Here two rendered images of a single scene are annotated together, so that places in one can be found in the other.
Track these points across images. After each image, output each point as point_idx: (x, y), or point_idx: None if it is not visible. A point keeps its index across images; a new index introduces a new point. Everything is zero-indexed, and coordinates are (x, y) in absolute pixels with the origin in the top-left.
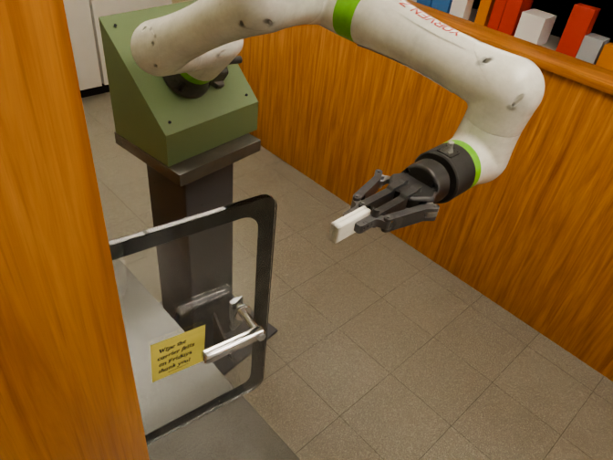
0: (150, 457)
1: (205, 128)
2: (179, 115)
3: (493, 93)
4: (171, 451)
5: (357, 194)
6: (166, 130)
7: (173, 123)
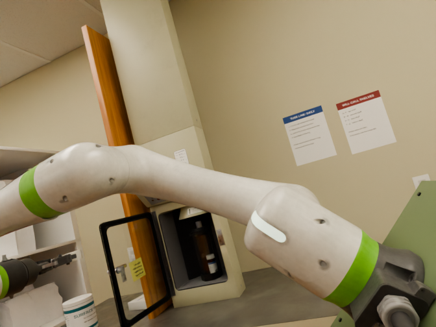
0: (160, 320)
1: None
2: (346, 325)
3: None
4: (154, 324)
5: (68, 254)
6: (335, 322)
7: (339, 325)
